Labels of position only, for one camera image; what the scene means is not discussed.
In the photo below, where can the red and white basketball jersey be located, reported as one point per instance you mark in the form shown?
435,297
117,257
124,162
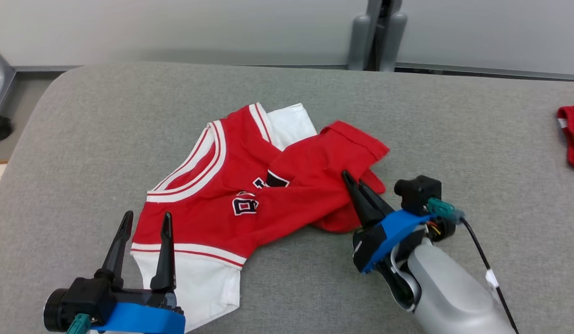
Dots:
213,208

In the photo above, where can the blue right camera mount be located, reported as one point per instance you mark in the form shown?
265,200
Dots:
396,227

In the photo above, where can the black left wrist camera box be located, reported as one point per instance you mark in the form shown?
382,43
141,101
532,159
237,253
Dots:
90,297

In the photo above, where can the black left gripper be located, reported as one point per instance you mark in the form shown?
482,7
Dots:
138,298

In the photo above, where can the black caster wheel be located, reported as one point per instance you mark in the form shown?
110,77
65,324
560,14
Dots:
0,129

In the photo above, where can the blue left camera mount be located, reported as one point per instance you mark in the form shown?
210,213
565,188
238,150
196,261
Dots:
138,320

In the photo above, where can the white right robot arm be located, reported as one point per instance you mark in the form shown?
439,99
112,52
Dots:
449,297

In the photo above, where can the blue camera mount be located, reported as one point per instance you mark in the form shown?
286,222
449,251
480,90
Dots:
396,227
138,320

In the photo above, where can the grey partition post frame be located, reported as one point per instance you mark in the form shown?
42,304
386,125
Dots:
383,28

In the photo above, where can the grey rounded post foot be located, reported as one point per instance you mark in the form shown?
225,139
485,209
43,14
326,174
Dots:
359,46
393,46

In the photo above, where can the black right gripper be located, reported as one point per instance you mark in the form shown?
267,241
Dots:
368,246

